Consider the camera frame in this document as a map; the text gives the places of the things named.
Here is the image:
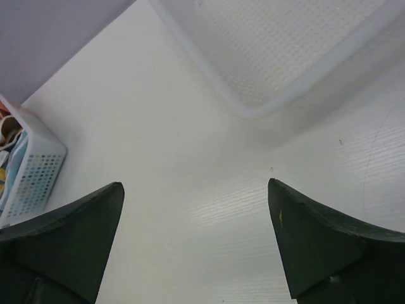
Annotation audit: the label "small patterned towels in basket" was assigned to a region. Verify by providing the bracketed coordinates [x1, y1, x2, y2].
[1, 115, 23, 150]

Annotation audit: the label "light blue polka dot towel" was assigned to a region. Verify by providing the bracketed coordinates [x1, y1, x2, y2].
[1, 131, 28, 212]

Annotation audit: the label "white basket with towels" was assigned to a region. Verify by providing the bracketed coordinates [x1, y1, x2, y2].
[1, 97, 66, 227]

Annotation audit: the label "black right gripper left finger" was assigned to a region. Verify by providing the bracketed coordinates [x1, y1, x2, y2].
[1, 182, 124, 303]

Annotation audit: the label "white empty plastic basket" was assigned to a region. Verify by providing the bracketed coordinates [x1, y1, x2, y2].
[151, 1, 404, 118]

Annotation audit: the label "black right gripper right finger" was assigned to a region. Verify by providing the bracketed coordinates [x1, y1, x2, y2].
[268, 179, 404, 303]

